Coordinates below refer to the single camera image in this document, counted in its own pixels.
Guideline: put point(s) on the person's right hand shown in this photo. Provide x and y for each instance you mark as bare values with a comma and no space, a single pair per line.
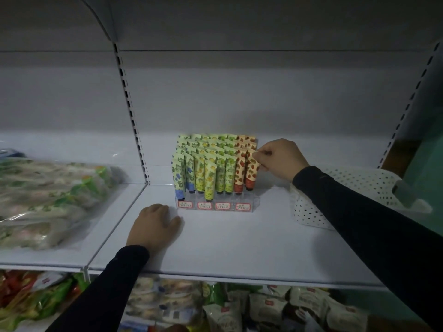
283,159

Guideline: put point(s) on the person's left hand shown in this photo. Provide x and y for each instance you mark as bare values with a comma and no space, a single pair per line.
152,228

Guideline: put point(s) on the clear acrylic display rack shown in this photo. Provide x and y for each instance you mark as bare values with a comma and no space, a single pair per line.
254,202

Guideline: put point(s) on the white store shelf unit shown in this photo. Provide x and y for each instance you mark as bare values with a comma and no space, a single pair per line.
242,100

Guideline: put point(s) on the row of cream tubes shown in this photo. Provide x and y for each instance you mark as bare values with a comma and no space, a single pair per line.
207,139

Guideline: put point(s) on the white perforated basket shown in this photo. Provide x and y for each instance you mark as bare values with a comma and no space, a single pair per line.
363,183

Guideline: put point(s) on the person's right forearm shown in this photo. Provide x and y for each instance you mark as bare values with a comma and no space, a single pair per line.
373,235

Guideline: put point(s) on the pile of white sweet bags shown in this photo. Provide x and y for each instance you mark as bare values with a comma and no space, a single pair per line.
162,300

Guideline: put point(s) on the orange brown snack packet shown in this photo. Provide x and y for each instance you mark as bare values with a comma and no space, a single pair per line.
169,329

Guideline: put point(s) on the clear bag of green sweets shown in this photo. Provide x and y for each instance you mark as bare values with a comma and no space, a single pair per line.
45,200

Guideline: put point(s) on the heap of assorted snack packets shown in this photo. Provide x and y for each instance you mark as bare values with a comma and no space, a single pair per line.
34,297

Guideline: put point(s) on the group of white green pouches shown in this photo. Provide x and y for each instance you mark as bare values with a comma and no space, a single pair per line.
270,307

